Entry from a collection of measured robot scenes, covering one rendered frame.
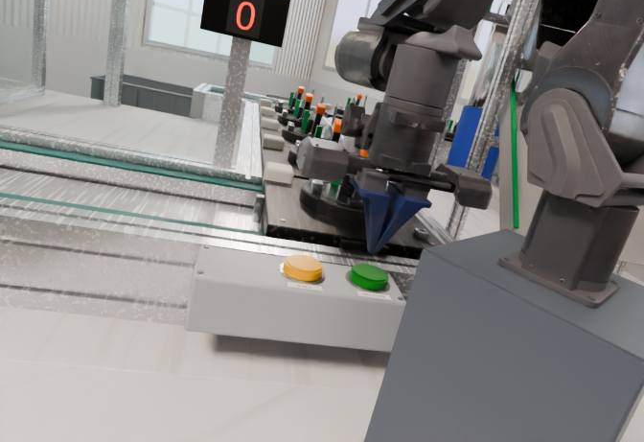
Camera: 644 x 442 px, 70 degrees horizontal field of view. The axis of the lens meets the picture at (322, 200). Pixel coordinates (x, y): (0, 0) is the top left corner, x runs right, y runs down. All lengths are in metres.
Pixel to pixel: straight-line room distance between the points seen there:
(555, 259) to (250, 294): 0.26
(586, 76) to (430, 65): 0.14
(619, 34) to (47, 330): 0.53
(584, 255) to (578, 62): 0.12
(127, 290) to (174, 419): 0.16
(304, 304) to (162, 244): 0.16
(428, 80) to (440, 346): 0.22
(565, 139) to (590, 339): 0.11
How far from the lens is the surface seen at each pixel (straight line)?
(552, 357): 0.31
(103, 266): 0.53
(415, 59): 0.42
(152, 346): 0.51
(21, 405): 0.46
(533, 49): 0.75
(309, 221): 0.59
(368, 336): 0.48
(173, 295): 0.53
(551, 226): 0.33
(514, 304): 0.30
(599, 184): 0.30
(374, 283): 0.47
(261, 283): 0.44
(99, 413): 0.45
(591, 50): 0.33
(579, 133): 0.31
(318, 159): 0.41
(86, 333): 0.53
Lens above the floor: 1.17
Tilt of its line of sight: 16 degrees down
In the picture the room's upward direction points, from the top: 13 degrees clockwise
